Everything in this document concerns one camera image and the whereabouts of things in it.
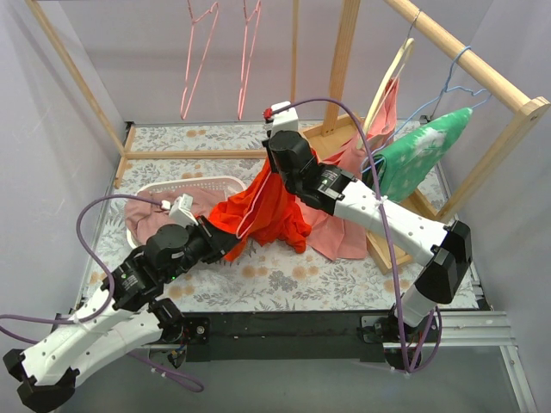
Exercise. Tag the left wooden clothes rack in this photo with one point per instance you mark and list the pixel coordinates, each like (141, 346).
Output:
(124, 149)

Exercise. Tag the wooden clothes rack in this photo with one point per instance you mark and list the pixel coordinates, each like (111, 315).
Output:
(336, 128)
(124, 149)

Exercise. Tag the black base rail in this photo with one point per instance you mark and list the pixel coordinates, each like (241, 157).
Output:
(365, 336)

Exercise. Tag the salmon pink garment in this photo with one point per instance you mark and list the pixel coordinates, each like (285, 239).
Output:
(334, 237)

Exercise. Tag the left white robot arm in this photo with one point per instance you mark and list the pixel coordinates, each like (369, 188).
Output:
(122, 315)

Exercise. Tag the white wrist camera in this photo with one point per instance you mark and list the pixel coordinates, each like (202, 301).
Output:
(286, 120)
(179, 210)

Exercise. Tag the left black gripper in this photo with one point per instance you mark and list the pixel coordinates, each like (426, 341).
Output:
(216, 240)

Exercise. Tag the aluminium frame rail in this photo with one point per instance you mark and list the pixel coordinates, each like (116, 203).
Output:
(452, 328)

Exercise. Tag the right wooden clothes rack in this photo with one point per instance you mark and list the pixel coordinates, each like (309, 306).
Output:
(336, 128)

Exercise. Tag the white laundry basket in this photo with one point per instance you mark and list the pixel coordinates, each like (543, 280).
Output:
(226, 184)

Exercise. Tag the cream wooden hanger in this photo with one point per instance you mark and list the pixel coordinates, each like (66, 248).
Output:
(383, 86)

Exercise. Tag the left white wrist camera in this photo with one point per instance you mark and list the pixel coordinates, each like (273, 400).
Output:
(179, 210)

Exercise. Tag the green tie-dye shirt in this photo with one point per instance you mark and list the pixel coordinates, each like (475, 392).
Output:
(405, 163)

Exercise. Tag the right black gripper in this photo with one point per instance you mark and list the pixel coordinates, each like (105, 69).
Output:
(272, 157)

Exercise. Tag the pink hanger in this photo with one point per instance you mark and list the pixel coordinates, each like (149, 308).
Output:
(256, 189)
(252, 18)
(201, 33)

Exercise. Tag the orange t shirt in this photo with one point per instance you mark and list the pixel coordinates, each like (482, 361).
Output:
(277, 217)

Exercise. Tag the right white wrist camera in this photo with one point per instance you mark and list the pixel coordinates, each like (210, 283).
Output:
(286, 120)

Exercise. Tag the floral table mat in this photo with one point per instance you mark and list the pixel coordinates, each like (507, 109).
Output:
(272, 277)

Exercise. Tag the blue wire hanger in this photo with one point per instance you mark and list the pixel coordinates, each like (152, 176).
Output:
(446, 89)

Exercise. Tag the dusty pink garment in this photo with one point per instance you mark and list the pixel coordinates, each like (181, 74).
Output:
(144, 219)

